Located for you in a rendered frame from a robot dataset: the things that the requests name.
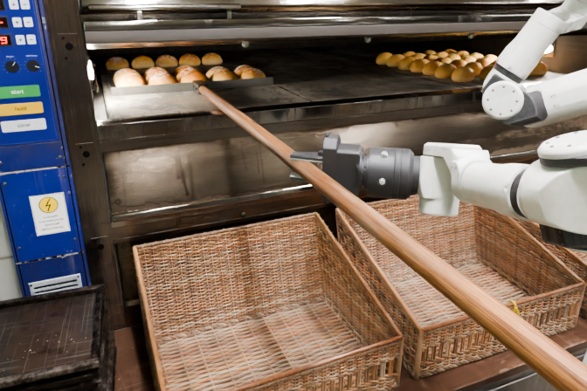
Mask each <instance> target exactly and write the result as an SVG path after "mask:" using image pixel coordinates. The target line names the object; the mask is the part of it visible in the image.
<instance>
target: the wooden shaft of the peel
mask: <svg viewBox="0 0 587 391"><path fill-rule="evenodd" d="M199 92H200V93H201V94H202V95H203V96H204V97H205V98H206V99H208V100H209V101H210V102H211V103H212V104H214V105H215V106H216V107H218V108H219V109H220V110H221V111H222V112H224V113H225V114H226V115H227V116H229V117H230V118H231V119H232V120H234V121H235V122H236V123H237V124H238V125H240V126H241V127H242V128H243V129H244V130H245V131H246V132H247V133H249V134H250V135H251V136H252V137H253V138H255V139H256V140H257V141H258V142H260V143H261V144H262V145H263V146H264V147H266V148H267V149H268V150H269V151H271V152H272V153H273V154H274V155H276V156H277V157H278V158H279V159H280V160H282V161H283V162H284V163H285V164H286V165H287V166H288V167H290V168H291V169H292V170H293V171H294V172H295V173H297V174H298V175H299V176H300V177H302V178H303V179H304V180H305V181H306V182H308V183H309V184H310V185H311V186H313V187H314V188H315V189H316V190H318V191H319V192H320V193H321V194H322V195H324V196H325V197H326V198H327V199H329V201H331V202H332V203H333V204H334V205H335V206H336V207H338V208H339V209H340V210H341V211H343V212H344V213H345V214H346V215H347V216H349V217H350V218H351V219H352V220H354V221H355V222H356V223H357V224H359V225H360V226H361V227H362V228H363V229H365V230H366V231H367V232H368V233H370V234H371V235H372V236H373V237H374V238H375V239H376V240H377V241H378V242H380V243H381V244H382V245H383V246H385V247H386V248H387V249H388V250H390V251H391V252H392V253H393V254H394V255H396V256H397V257H398V258H399V259H401V260H402V261H403V262H404V263H405V264H407V265H408V266H409V267H410V268H412V269H413V270H414V271H415V272H416V273H417V274H418V275H419V276H420V277H422V278H423V279H424V280H425V281H427V282H428V283H429V284H430V285H432V286H433V287H434V288H435V289H436V290H438V291H439V292H440V293H442V294H443V295H444V296H445V297H446V298H448V299H449V300H450V301H451V302H453V303H454V304H455V305H456V306H457V307H458V308H459V309H460V310H461V311H463V312H464V313H465V314H466V315H468V316H469V317H470V318H471V319H473V320H474V321H475V322H476V323H477V324H479V325H480V326H481V327H482V328H484V329H485V330H486V331H487V332H488V333H490V334H491V335H492V336H493V337H495V338H496V339H497V340H498V341H499V342H500V343H501V344H502V345H503V346H505V347H506V348H507V349H508V350H510V351H511V352H512V353H513V354H515V355H516V356H517V357H518V358H519V359H521V360H522V361H523V362H524V363H526V364H527V365H528V366H529V367H531V368H532V369H533V370H534V371H535V372H537V373H538V374H539V375H540V376H541V377H542V378H543V379H544V380H546V381H547V382H548V383H549V384H550V385H552V386H553V387H554V388H556V389H557V390H558V391H587V366H586V365H585V364H583V362H582V361H580V360H578V359H577V358H576V357H574V356H573V355H572V354H570V353H569V352H567V351H566V350H565V349H563V348H562V347H560V346H559V345H557V343H555V342H554V341H553V340H551V339H550V338H548V337H547V336H546V335H544V334H543V333H541V332H540V331H539V330H537V329H536V328H535V327H533V326H532V325H530V324H529V323H528V322H527V321H526V320H524V319H523V318H521V317H520V316H519V315H517V314H516V313H514V312H513V311H511V310H510V309H509V308H507V307H506V306H505V305H503V304H502V303H501V302H500V301H498V300H497V299H496V298H494V297H493V296H491V295H490V294H489V293H487V292H485V291H484V290H483V289H481V288H480V287H479V286H477V285H476V284H475V283H474V282H473V281H471V280H470V279H468V278H467V277H465V276H464V275H463V274H461V273H460V272H459V271H457V270H455V269H454V268H453V267H451V266H450V265H449V264H448V263H447V262H445V261H444V260H443V259H441V258H440V257H438V256H437V255H435V254H434V253H433V252H431V251H430V250H428V249H427V248H426V247H424V246H423V245H422V244H421V243H419V242H418V241H417V240H415V239H414V238H413V237H411V236H410V235H408V234H407V233H405V232H404V231H403V230H401V229H400V228H398V227H397V226H396V225H395V224H394V223H392V222H391V221H389V220H388V219H387V218H385V217H384V216H382V215H381V214H380V213H378V212H377V211H375V210H374V209H372V208H371V207H370V206H369V205H368V204H367V203H365V202H364V201H362V200H361V199H359V198H358V197H357V196H355V195H354V194H352V193H351V192H350V191H348V190H347V189H345V188H344V187H343V186H342V185H341V184H339V183H338V182H336V181H335V180H334V179H332V178H331V177H329V176H328V175H326V174H325V173H324V172H322V171H321V170H320V169H318V168H317V167H316V166H315V165H313V164H312V163H311V162H309V161H298V160H291V159H290V154H291V153H292V152H293V151H294V150H292V149H291V148H290V147H289V146H288V145H286V144H285V143H283V142H282V141H280V140H279V139H278V138H276V137H275V136H274V135H272V134H271V133H269V132H268V131H266V130H265V129H264V128H263V127H262V126H260V125H259V124H258V123H256V122H255V121H253V120H252V119H250V118H249V117H248V116H246V115H245V114H244V113H242V112H241V111H239V110H238V109H237V108H236V107H235V106H233V105H232V104H230V103H229V102H228V101H226V100H225V99H223V98H222V97H220V96H219V95H218V94H216V93H215V92H213V91H212V90H211V89H210V88H209V87H207V86H205V85H202V86H200V87H199ZM294 152H295V151H294Z"/></svg>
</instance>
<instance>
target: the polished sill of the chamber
mask: <svg viewBox="0 0 587 391"><path fill-rule="evenodd" d="M482 89H483V87H475V88H464V89H454V90H444V91H434V92H423V93H404V94H393V95H384V96H373V97H363V98H353V99H333V100H323V101H313V102H302V103H293V104H282V105H272V106H253V107H242V108H237V109H238V110H239V111H241V112H242V113H244V114H245V115H246V116H248V117H249V118H250V119H252V120H253V121H255V122H256V123H258V124H259V125H263V124H272V123H280V122H288V121H297V120H314V119H323V118H332V117H341V116H349V115H358V114H366V113H383V112H392V111H401V110H410V109H418V108H427V107H435V106H452V105H461V104H470V103H479V102H482V97H483V96H482ZM228 127H240V125H238V124H237V123H236V122H235V121H234V120H232V119H231V118H230V117H229V116H227V115H226V114H225V113H224V112H222V111H221V110H212V111H202V112H191V113H172V114H162V115H151V116H142V117H131V118H121V119H111V120H96V128H97V135H98V140H99V141H107V140H116V139H125V138H134V137H142V136H150V135H159V134H176V133H185V132H194V131H203V130H211V129H219V128H228Z"/></svg>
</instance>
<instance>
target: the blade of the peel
mask: <svg viewBox="0 0 587 391"><path fill-rule="evenodd" d="M204 82H205V83H206V84H208V87H209V88H210V89H220V88H233V87H245V86H269V85H273V77H270V76H266V77H265V78H254V79H227V80H214V81H204ZM107 83H108V86H109V89H110V92H111V95H112V96H122V95H135V94H147V93H171V92H183V91H194V90H193V85H192V82H187V83H174V84H160V85H146V86H120V87H116V86H115V84H114V78H107Z"/></svg>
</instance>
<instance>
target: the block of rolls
mask: <svg viewBox="0 0 587 391"><path fill-rule="evenodd" d="M496 59H497V57H496V56H494V55H486V56H485V57H484V56H483V55H482V54H480V53H477V52H474V53H471V54H470V53H469V52H467V51H458V52H456V51H455V50H452V49H447V50H445V51H441V52H435V51H432V50H427V51H424V52H423V53H416V52H414V51H407V52H405V53H403V54H402V55H401V54H395V55H392V54H391V53H389V52H382V53H381V54H379V55H378V56H377V58H376V63H377V64H378V65H387V66H388V67H398V69H400V70H411V72H422V73H423V74H424V75H435V76H436V77H437V78H439V79H450V78H452V81H454V82H469V81H472V80H473V79H474V77H477V76H480V79H482V80H485V79H486V77H487V75H488V74H489V73H490V72H491V71H492V69H493V66H494V65H495V63H496V62H495V60H496ZM547 72H548V68H547V66H546V65H545V64H544V63H543V62H538V64H537V66H536V67H535V69H534V70H533V71H532V72H531V73H530V74H529V76H542V75H545V74H546V73H547Z"/></svg>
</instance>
